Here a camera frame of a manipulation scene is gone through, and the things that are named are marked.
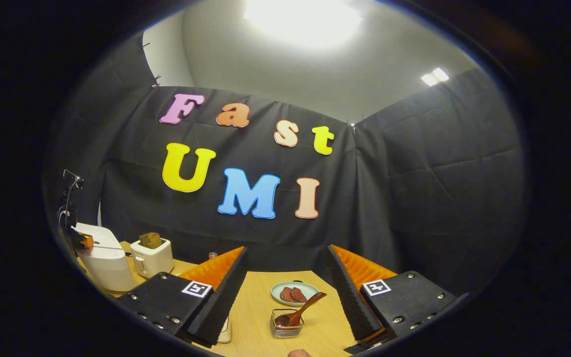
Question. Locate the white toaster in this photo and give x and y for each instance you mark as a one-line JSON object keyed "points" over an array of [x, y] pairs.
{"points": [[154, 260]]}

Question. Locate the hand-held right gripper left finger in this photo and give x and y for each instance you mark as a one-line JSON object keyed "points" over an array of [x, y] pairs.
{"points": [[226, 297]]}

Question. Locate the reddish brown meat slice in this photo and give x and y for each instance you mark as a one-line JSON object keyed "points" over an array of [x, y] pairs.
{"points": [[300, 295], [287, 295]]}

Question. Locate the dark wooden spoon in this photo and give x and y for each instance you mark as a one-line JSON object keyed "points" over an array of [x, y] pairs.
{"points": [[285, 320]]}

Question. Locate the white rice cooker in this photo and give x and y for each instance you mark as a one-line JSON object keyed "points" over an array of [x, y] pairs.
{"points": [[107, 270]]}

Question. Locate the light green plate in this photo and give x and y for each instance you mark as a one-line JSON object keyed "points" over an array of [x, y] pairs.
{"points": [[313, 290]]}

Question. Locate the clear plastic rice container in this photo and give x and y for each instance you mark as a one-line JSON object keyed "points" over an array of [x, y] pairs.
{"points": [[225, 331]]}

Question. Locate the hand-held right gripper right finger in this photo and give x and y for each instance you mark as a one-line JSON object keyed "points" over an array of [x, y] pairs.
{"points": [[350, 297]]}

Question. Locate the large ceiling light panel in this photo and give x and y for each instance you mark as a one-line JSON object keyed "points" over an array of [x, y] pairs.
{"points": [[303, 20]]}

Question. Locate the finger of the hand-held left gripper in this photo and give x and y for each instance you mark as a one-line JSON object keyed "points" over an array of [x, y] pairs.
{"points": [[85, 241]]}

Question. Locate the brown bread slice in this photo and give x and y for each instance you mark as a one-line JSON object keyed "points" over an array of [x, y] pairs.
{"points": [[150, 240]]}

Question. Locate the small ceiling light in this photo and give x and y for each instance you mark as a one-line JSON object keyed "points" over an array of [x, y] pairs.
{"points": [[435, 77]]}

